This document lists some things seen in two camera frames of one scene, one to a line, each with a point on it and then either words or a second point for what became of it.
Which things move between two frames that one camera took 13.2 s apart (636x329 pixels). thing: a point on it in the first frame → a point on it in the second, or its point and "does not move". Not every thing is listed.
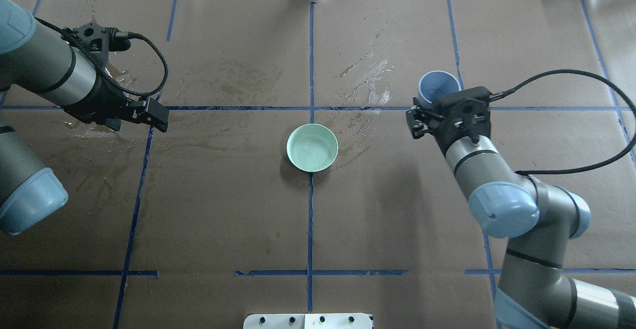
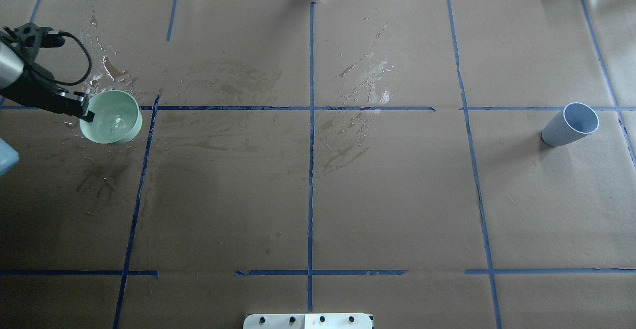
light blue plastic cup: x=436 y=85 → x=575 y=121
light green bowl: x=312 y=147 → x=118 y=118
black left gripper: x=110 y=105 → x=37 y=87
